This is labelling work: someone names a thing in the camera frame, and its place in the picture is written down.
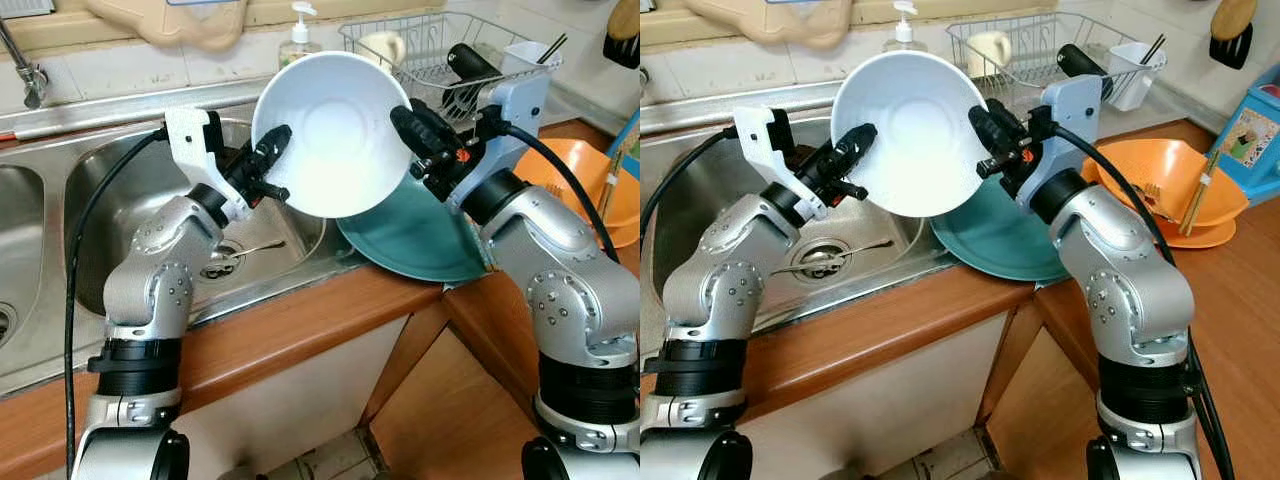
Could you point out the stainless steel sink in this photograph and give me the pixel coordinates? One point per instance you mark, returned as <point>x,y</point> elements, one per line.
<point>870,272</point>
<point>300,235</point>

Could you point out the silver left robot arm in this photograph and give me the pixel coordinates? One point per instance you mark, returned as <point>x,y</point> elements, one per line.
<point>710,290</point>
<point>150,290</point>

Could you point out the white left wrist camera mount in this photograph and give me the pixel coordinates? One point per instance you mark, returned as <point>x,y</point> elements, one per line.
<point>190,140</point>
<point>760,135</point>

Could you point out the metal faucet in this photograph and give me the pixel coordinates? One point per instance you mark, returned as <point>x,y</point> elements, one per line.
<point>30,75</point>

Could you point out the wooden chopstick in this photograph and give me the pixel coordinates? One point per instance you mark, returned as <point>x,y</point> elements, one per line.
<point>1197,192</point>
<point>1204,195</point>
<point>614,187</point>
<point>608,185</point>

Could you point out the wooden cabinet door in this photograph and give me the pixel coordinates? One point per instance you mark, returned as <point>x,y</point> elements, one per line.
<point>450,420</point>
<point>1040,420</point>

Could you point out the metal spoon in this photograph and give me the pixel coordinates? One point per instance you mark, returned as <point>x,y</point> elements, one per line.
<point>860,251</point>
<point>262,246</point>

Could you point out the metal fork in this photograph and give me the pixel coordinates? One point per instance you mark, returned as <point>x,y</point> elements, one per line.
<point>1158,200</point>

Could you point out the wooden black spatula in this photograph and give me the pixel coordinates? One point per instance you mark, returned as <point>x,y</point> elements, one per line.
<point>625,45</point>
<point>1232,45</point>

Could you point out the grey drying mat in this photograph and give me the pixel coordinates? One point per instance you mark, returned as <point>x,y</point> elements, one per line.
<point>1170,120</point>
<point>575,110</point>

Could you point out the blue box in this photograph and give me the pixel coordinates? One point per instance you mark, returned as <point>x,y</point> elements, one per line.
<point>628,150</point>
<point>1250,140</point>

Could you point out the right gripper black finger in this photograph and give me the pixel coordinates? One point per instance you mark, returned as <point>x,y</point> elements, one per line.
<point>993,127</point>
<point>418,128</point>

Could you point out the metal sink drain strainer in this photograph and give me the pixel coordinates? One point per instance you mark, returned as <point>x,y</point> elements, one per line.
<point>225,272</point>
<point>825,250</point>

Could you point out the cream cabinet panel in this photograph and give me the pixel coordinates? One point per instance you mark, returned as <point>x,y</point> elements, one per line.
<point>880,400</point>
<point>280,400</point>

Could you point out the black bottle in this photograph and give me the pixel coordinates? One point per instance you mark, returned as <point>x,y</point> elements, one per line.
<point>468,62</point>
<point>1078,60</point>

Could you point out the white cutlery holder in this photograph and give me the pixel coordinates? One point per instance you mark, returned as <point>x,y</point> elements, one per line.
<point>525,58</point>
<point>1135,80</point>

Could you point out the beige cutting board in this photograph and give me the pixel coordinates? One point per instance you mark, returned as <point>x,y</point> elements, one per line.
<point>170,22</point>
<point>770,22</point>

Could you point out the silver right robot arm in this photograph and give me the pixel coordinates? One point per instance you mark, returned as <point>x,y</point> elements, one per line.
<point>1120,260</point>
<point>560,260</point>

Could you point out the teal plate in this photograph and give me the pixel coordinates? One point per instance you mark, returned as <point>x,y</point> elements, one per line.
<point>1000,240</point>
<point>410,235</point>

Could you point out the cream mug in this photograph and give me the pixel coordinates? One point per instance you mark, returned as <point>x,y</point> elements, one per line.
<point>988,52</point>
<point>382,48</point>

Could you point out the white ceramic bowl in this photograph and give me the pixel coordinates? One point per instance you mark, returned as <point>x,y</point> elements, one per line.
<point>915,130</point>
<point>335,130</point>

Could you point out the soap pump bottle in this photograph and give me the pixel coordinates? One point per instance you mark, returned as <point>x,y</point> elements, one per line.
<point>903,35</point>
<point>298,45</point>

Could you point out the orange bowl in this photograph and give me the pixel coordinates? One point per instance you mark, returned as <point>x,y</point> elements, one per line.
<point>1130,160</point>
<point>590,170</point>

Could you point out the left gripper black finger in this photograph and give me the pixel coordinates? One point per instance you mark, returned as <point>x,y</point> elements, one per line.
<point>857,145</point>
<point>275,146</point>

